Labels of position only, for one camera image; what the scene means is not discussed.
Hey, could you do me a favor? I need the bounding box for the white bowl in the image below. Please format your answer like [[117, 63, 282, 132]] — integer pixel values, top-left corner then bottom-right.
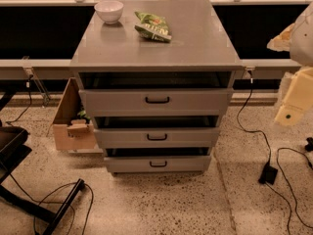
[[94, 0, 124, 24]]

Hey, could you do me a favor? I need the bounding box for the grey top drawer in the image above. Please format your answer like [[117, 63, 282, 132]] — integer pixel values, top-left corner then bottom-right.
[[79, 89, 232, 117]]

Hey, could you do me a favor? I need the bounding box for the black cable right floor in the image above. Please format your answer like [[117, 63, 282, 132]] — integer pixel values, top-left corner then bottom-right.
[[265, 147, 313, 235]]

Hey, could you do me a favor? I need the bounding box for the grey middle drawer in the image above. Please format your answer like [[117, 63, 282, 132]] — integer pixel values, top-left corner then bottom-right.
[[94, 127, 219, 149]]

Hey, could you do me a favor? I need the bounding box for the black cable left wall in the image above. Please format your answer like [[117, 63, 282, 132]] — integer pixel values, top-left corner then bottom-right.
[[5, 74, 34, 126]]

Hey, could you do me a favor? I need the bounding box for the grey drawer cabinet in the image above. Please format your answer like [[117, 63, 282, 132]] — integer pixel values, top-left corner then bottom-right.
[[68, 0, 245, 176]]

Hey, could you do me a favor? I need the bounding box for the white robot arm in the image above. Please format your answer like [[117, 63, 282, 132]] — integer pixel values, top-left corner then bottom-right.
[[267, 2, 313, 126]]

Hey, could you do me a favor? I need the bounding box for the grey bottom drawer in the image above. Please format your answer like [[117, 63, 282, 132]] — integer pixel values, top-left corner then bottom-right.
[[104, 156, 211, 173]]

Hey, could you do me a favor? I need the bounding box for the black chair base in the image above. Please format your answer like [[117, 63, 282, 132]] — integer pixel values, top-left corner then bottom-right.
[[0, 94, 93, 235]]

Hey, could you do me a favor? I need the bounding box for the grey drawer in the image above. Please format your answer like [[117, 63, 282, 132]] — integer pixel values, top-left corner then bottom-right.
[[94, 127, 219, 149], [104, 156, 211, 173], [79, 89, 232, 117]]

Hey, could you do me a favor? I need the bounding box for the black cable left floor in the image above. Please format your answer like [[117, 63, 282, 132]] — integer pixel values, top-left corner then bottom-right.
[[9, 173, 95, 235]]

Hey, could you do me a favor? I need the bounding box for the cardboard box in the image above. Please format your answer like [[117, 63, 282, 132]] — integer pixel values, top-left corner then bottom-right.
[[52, 78, 97, 151]]

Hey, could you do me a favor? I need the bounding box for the black cable floor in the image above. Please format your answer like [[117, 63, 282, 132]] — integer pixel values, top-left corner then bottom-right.
[[265, 147, 313, 235], [9, 173, 95, 235]]

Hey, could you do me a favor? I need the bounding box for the green chip bag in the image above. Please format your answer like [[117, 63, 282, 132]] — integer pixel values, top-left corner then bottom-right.
[[134, 11, 172, 43]]

